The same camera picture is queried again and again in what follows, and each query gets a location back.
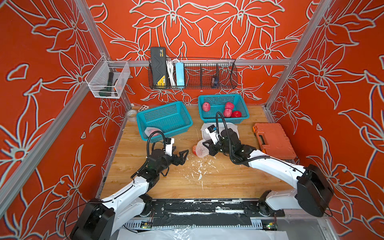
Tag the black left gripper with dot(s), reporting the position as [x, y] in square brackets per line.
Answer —
[181, 161]

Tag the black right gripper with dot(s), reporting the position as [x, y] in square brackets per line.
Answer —
[211, 149]

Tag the teal basket with netted apples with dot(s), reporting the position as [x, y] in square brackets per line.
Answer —
[172, 119]

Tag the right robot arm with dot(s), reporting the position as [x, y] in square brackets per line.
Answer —
[310, 191]

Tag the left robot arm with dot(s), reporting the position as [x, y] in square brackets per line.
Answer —
[100, 219]

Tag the white plastic tub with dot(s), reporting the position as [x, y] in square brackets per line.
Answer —
[203, 128]

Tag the white remote control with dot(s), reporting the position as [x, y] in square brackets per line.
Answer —
[143, 108]

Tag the orange tool case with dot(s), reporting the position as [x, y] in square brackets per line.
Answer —
[273, 141]

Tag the clear tape roll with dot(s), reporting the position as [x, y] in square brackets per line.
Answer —
[132, 115]

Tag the small black device in basket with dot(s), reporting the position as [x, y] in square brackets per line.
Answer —
[215, 82]

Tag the light blue power bank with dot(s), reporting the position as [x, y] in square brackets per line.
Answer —
[180, 75]

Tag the black box device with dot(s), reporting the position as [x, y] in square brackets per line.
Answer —
[159, 67]

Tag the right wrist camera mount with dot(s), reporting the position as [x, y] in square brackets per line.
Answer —
[212, 131]

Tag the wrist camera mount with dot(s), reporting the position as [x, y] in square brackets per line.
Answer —
[169, 146]
[212, 131]

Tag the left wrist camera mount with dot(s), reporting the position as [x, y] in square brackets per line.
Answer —
[169, 146]

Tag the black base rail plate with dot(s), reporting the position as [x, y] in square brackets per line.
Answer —
[169, 214]

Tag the black wire wall basket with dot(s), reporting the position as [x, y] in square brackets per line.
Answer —
[199, 73]

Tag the dark green handled tool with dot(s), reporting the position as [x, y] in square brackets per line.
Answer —
[107, 90]

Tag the clear acrylic wall box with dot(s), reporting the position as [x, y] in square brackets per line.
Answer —
[107, 79]

